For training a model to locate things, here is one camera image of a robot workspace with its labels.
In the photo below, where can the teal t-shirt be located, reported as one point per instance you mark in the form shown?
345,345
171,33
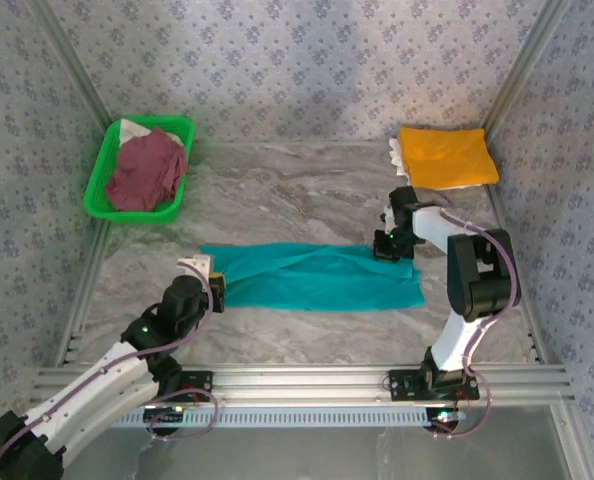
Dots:
317,285

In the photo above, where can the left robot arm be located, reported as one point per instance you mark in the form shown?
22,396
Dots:
92,385

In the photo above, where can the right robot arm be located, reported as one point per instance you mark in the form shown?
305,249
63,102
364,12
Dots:
477,280

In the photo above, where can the folded orange t-shirt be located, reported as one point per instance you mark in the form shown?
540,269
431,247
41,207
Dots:
447,157

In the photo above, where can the small controller board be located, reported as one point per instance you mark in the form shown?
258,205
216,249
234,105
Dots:
164,411
444,415

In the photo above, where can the green plastic basket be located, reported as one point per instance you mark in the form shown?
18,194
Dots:
94,200

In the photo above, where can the maroon t-shirt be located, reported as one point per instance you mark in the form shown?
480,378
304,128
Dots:
142,170

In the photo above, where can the crumpled white t-shirt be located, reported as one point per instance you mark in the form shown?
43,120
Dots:
129,129

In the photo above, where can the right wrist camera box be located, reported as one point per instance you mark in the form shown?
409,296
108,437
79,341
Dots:
387,219

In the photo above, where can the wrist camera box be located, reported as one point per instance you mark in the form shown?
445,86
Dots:
387,219
194,263

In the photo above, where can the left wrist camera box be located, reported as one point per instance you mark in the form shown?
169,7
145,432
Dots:
194,263

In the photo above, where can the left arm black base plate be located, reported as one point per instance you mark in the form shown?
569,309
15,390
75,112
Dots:
197,380

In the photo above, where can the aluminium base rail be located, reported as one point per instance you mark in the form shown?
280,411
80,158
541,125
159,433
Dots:
302,385

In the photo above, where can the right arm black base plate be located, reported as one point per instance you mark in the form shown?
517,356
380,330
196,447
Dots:
402,387

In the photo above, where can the aluminium frame post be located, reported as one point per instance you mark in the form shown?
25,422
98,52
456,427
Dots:
75,65
522,65

